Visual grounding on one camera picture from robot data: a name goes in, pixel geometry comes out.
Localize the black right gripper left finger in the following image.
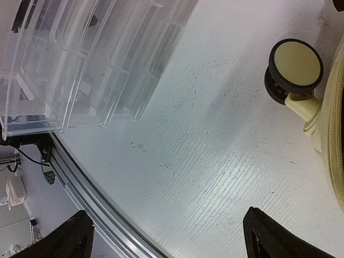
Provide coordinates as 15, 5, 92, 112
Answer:
14, 210, 95, 258

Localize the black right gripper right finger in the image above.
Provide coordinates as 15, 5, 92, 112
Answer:
243, 206, 332, 257

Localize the pale yellow hard-shell suitcase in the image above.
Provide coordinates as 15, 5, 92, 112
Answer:
263, 0, 344, 213

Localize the white plastic drawer organizer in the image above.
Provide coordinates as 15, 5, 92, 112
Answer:
1, 0, 197, 139

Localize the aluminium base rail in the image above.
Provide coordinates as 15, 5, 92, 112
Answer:
39, 133, 169, 257

